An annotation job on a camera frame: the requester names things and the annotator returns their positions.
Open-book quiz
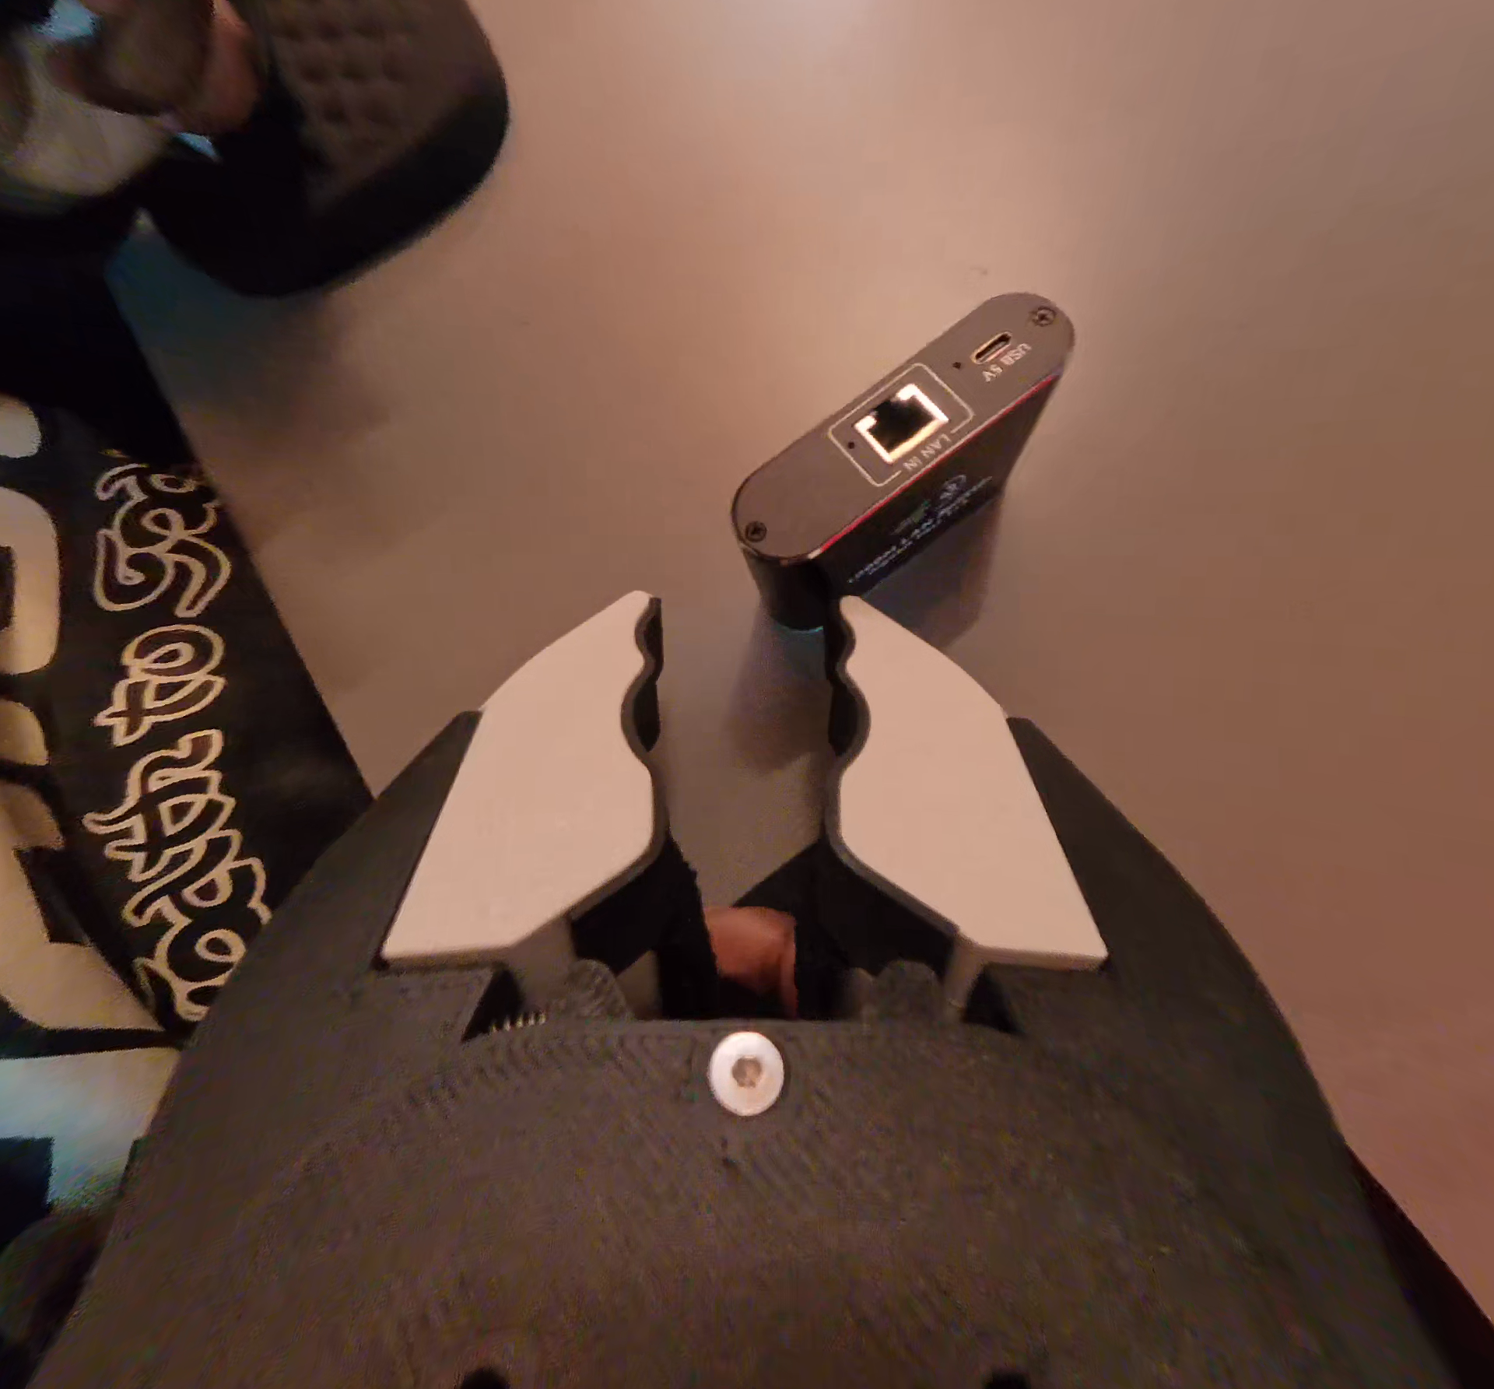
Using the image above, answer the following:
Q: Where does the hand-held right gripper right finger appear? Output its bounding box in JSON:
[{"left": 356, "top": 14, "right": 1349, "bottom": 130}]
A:
[{"left": 823, "top": 593, "right": 1111, "bottom": 1007}]

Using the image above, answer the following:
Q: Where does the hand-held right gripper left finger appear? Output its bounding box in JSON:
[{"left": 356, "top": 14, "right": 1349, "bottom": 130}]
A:
[{"left": 381, "top": 588, "right": 673, "bottom": 1004}]

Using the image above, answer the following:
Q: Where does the person's left hand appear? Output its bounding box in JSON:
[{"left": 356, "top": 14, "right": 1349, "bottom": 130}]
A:
[{"left": 54, "top": 0, "right": 265, "bottom": 135}]

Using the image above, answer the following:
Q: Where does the black textured cushion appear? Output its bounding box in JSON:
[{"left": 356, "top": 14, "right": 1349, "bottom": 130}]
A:
[{"left": 111, "top": 0, "right": 513, "bottom": 298}]

